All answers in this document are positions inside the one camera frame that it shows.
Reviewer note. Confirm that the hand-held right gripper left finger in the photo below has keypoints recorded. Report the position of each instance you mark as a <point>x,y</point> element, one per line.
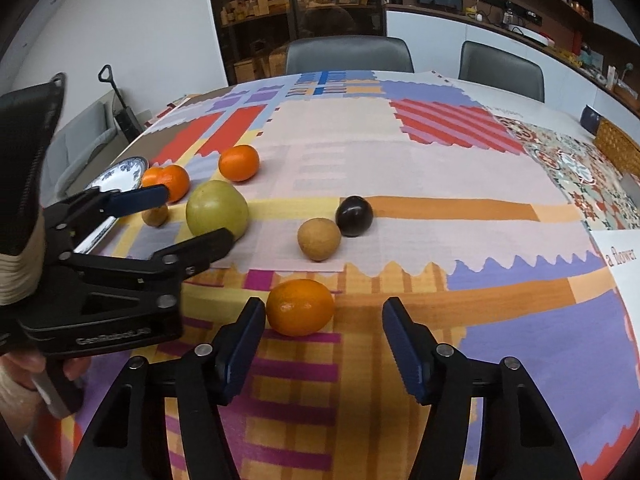
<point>244,355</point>

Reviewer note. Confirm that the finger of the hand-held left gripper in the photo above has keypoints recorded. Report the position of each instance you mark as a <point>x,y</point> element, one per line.
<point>200,250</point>
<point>137,199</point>

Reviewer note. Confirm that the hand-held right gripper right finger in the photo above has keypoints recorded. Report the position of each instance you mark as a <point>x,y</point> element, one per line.
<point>404,355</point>

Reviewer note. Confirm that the small brown round fruit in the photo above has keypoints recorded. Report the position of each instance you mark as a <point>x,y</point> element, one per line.
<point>156,216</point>

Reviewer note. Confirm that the blue and white plate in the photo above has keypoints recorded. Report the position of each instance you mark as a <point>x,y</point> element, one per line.
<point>122,174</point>

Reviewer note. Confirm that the orange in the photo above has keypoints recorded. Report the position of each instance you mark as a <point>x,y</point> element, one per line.
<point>300,307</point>
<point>172,177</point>
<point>239,162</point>

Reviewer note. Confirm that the green apple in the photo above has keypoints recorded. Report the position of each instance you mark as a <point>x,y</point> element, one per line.
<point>217,207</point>

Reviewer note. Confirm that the dark purple plum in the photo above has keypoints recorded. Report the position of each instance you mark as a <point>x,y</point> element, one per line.
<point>354,216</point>

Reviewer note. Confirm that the person's left hand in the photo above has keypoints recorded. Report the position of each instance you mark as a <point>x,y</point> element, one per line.
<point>17,395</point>

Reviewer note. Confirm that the grey sofa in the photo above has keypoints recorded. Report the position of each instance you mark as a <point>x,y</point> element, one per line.
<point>80,140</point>

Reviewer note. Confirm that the black stick vacuum cleaner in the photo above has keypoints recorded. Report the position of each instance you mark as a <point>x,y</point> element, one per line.
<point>120,105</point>

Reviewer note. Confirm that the colourful patchwork tablecloth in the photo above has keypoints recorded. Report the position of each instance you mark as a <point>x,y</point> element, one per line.
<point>400,170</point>

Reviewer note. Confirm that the white printed sheet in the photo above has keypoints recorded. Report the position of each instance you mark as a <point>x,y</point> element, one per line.
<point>617,260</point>

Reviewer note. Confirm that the dark glass-door cabinet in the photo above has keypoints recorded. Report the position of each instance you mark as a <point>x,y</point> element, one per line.
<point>295,15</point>

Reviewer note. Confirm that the grey chair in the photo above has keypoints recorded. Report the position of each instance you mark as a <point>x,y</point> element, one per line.
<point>347,55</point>
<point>500,67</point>

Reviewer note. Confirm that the floral patterned cloth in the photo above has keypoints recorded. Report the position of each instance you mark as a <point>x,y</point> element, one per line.
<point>575,170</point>

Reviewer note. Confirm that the woven wicker basket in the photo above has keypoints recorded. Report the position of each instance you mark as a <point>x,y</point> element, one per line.
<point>617,145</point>

